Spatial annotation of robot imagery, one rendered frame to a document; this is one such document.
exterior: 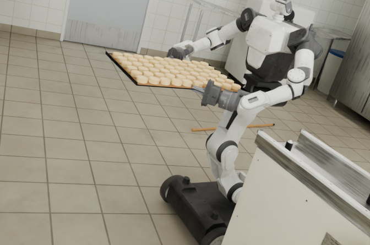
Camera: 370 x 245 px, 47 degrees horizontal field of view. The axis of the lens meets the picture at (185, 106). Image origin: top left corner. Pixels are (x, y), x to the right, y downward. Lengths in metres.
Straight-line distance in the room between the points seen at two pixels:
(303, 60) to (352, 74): 4.17
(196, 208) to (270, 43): 1.05
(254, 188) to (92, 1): 4.30
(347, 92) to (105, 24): 3.41
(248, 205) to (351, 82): 4.35
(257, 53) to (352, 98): 3.94
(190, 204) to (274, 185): 0.82
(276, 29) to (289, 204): 0.89
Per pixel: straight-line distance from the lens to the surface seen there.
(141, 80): 1.82
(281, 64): 2.31
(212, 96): 1.90
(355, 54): 6.24
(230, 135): 2.40
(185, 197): 2.64
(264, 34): 2.27
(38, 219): 2.56
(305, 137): 2.16
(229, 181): 2.60
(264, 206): 1.96
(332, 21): 7.41
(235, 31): 2.55
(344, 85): 6.29
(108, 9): 5.90
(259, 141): 1.96
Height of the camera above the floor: 1.58
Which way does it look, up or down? 20 degrees down
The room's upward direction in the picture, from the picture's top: 16 degrees clockwise
